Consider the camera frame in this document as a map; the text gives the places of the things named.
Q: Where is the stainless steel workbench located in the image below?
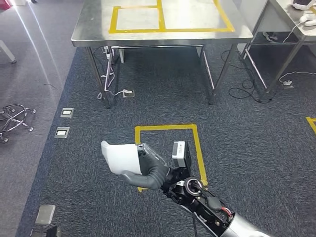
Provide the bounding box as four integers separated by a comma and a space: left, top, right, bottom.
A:
71, 0, 254, 109

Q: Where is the yellow floor tape outline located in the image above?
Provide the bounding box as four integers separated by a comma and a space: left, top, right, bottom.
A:
305, 116, 316, 135
134, 123, 209, 193

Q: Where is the chrome chair base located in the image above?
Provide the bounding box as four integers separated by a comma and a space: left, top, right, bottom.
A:
0, 103, 36, 144

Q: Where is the white device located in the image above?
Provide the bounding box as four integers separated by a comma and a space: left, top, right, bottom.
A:
292, 0, 316, 27

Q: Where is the black cable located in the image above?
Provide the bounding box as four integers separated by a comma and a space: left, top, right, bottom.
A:
220, 49, 276, 104

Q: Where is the white plastic shell part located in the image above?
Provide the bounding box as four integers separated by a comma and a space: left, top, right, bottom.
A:
100, 140, 143, 176

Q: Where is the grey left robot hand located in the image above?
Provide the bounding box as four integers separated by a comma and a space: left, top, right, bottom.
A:
45, 226, 63, 237

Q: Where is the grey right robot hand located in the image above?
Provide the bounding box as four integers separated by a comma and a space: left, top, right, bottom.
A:
121, 143, 171, 191

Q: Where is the grey desk foot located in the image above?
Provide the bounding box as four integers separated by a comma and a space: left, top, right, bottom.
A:
0, 39, 17, 64

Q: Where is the grey steel side table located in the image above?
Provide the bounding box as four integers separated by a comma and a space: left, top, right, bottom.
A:
239, 0, 316, 102

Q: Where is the white cable with adapter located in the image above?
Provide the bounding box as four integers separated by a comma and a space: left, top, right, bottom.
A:
279, 70, 316, 89

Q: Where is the yellow tape outline on workbench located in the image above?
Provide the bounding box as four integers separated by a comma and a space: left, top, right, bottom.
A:
109, 0, 235, 34

